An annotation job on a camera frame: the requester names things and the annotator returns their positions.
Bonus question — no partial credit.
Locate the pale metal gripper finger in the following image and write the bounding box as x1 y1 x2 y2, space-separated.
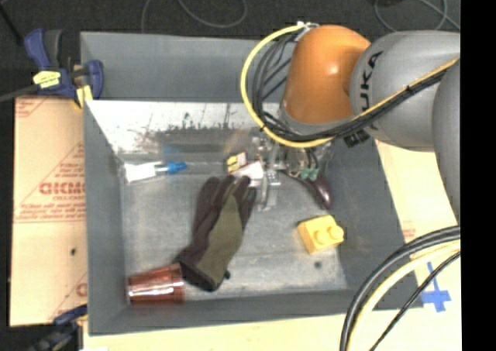
266 170 282 207
259 175 271 212

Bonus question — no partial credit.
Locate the white packet with yellow label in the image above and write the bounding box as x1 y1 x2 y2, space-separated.
226 151 266 188

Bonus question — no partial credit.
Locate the dark purple toy eggplant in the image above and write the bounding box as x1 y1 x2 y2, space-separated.
308 174 333 212

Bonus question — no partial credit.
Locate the dark brown and olive glove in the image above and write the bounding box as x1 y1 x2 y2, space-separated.
174 174 259 293

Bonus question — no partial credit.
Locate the yellow toy brick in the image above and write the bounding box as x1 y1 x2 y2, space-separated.
296 214 346 256

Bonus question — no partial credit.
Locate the white tube with blue cap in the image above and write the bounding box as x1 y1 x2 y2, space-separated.
122 160 188 184

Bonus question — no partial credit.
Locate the copper brown cup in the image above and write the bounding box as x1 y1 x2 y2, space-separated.
126 262 188 306

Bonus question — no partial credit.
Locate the grey metal bin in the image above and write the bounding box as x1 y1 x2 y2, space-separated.
79 31 424 335

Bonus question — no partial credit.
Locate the brown cardboard board red print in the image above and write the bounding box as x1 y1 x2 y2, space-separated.
8 95 91 328

